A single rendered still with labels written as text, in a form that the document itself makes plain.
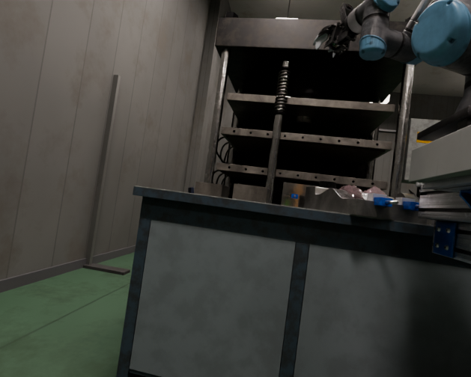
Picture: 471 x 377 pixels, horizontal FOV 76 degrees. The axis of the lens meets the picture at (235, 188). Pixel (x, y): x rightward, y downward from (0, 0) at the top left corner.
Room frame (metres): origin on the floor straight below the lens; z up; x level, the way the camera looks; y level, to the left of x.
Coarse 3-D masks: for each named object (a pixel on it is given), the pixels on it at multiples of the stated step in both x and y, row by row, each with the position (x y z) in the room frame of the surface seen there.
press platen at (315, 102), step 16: (240, 96) 2.06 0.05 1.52; (256, 96) 2.04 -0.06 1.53; (272, 96) 2.02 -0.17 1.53; (240, 112) 2.33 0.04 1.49; (256, 112) 2.28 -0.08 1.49; (272, 112) 2.22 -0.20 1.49; (288, 112) 2.17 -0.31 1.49; (304, 112) 2.12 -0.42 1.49; (320, 112) 2.08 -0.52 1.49; (336, 112) 2.03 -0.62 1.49; (352, 112) 1.99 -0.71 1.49; (368, 112) 1.95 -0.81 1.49; (384, 112) 1.91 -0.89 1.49; (272, 128) 2.68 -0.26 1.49; (288, 128) 2.60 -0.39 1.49; (304, 128) 2.53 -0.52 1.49; (320, 128) 2.47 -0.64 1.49; (336, 128) 2.41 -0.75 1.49; (352, 128) 2.35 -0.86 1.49; (368, 128) 2.29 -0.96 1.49
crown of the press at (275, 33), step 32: (224, 32) 1.95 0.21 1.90; (256, 32) 1.92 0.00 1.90; (288, 32) 1.88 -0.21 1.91; (256, 64) 2.16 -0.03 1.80; (320, 64) 2.03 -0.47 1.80; (352, 64) 1.97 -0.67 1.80; (384, 64) 1.91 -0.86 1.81; (320, 96) 2.20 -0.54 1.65; (352, 96) 2.51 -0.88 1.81; (384, 96) 2.42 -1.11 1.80
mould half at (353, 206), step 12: (312, 192) 1.41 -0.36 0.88; (324, 192) 1.28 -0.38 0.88; (336, 192) 1.17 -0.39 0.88; (312, 204) 1.39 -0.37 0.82; (324, 204) 1.26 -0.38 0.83; (336, 204) 1.15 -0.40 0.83; (348, 204) 1.06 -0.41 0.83; (360, 204) 1.01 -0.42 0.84; (372, 204) 1.01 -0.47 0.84; (396, 204) 1.02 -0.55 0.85; (372, 216) 1.01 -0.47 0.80; (384, 216) 1.02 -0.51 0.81; (396, 216) 1.02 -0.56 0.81; (408, 216) 1.03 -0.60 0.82
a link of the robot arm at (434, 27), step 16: (448, 0) 0.58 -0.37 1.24; (464, 0) 0.58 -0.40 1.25; (432, 16) 0.61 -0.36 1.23; (448, 16) 0.58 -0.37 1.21; (464, 16) 0.56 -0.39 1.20; (416, 32) 0.64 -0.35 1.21; (432, 32) 0.61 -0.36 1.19; (448, 32) 0.58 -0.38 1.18; (464, 32) 0.57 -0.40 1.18; (416, 48) 0.65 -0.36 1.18; (432, 48) 0.61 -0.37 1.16; (448, 48) 0.59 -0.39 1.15; (464, 48) 0.59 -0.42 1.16; (432, 64) 0.65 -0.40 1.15; (448, 64) 0.63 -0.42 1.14; (464, 64) 0.62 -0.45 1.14
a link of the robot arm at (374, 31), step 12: (372, 24) 0.85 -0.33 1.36; (384, 24) 0.85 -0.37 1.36; (372, 36) 0.85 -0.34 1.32; (384, 36) 0.85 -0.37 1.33; (396, 36) 0.86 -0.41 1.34; (360, 48) 0.88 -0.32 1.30; (372, 48) 0.85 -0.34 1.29; (384, 48) 0.86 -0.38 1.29; (396, 48) 0.88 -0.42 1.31; (372, 60) 0.91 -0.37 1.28
